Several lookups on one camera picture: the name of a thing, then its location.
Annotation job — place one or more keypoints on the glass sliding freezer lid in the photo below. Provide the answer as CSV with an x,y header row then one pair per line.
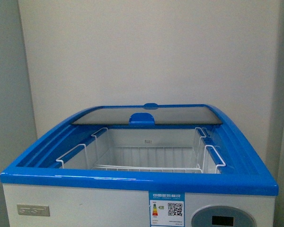
x,y
150,114

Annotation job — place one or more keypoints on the white blue chest freezer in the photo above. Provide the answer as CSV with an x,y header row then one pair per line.
x,y
99,198

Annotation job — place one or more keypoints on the blue energy label sticker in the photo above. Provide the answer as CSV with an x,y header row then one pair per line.
x,y
167,209

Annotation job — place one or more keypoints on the grey oval control panel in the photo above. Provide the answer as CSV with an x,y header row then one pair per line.
x,y
222,216

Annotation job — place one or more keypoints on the silver brand name plate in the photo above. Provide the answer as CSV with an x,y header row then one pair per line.
x,y
33,210

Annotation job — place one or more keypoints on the white wire freezer basket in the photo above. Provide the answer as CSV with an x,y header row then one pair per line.
x,y
188,151

